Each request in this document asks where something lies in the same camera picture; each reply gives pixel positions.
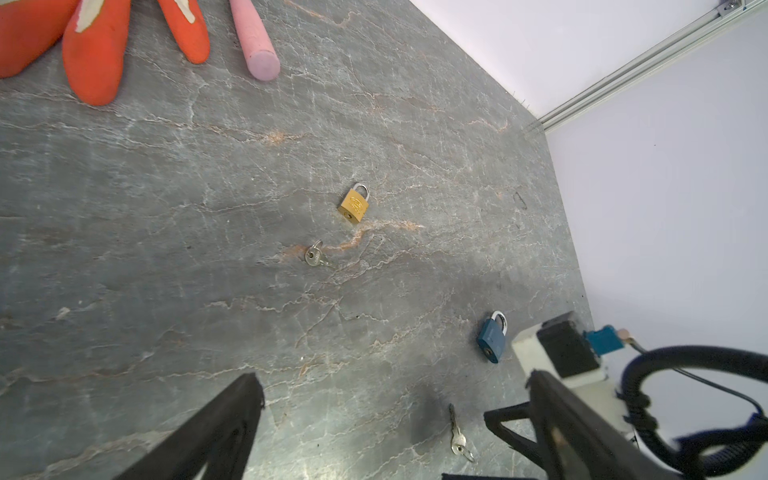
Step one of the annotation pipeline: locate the brass padlock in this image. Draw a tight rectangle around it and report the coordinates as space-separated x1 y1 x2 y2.
338 182 370 224

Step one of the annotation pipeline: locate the blue padlock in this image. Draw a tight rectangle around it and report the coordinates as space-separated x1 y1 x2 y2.
476 310 508 364

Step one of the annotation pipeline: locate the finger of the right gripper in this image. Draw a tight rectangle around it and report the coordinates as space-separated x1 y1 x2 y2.
483 402 543 468

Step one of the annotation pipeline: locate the small silver key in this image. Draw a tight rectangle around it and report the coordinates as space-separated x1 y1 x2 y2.
304 240 332 267

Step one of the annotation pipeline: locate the purple pink toy shovel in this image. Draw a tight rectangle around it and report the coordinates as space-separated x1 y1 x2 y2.
230 0 281 82

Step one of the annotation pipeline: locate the silver key for blue padlock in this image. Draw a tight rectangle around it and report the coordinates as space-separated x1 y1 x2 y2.
448 404 476 463

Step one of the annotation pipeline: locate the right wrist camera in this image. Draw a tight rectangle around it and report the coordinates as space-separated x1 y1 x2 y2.
511 311 633 437

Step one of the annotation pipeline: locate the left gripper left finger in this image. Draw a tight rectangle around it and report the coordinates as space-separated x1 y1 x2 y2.
118 373 265 479

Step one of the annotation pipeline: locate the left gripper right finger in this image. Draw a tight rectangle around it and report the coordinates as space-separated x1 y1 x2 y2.
528 371 678 480

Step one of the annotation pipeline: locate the orange work glove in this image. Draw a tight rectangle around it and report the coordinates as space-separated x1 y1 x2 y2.
0 0 212 108

